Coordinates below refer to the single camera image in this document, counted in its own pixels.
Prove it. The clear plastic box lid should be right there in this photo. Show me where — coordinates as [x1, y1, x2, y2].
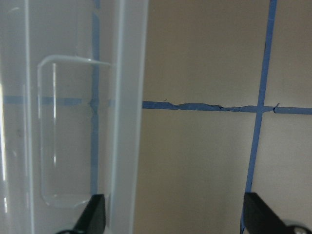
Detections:
[0, 0, 149, 234]

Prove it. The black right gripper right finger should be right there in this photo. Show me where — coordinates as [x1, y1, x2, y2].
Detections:
[243, 193, 293, 234]

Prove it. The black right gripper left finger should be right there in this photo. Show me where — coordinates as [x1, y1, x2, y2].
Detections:
[57, 194, 106, 234]

